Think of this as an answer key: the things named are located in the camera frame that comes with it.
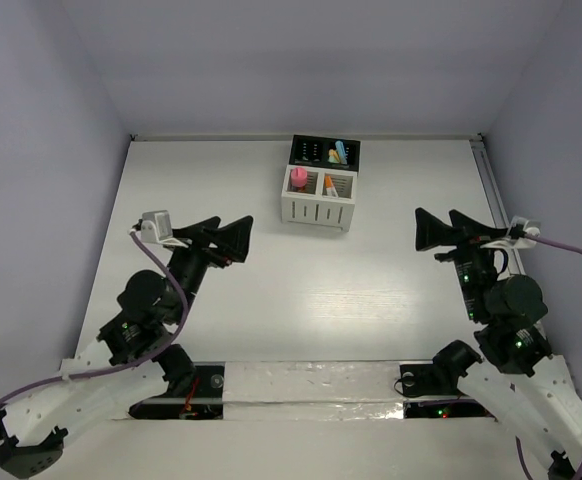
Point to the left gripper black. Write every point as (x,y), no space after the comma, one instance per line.
(206,247)

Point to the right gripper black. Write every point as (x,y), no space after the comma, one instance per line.
(430,231)

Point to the pink capped tube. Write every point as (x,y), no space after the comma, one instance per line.
(298,179)

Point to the orange white pen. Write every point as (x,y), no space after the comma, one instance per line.
(326,184)

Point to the orange pink glue stick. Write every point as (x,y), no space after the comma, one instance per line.
(335,154)

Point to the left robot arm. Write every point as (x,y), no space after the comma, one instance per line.
(135,356)

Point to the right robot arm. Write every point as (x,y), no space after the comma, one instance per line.
(512,372)

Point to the white organizer container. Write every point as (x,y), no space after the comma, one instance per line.
(313,206)

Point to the black organizer container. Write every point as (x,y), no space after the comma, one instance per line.
(313,151)

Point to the foil covered front board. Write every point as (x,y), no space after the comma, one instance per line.
(311,391)

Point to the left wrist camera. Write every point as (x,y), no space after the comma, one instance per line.
(154,227)

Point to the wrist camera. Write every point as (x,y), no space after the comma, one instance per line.
(154,227)
(521,234)

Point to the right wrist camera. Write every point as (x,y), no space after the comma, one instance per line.
(521,234)

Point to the right aluminium rail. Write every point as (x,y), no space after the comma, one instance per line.
(495,203)

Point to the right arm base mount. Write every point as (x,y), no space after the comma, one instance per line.
(431,389)

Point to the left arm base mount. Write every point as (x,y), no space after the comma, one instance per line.
(203,401)

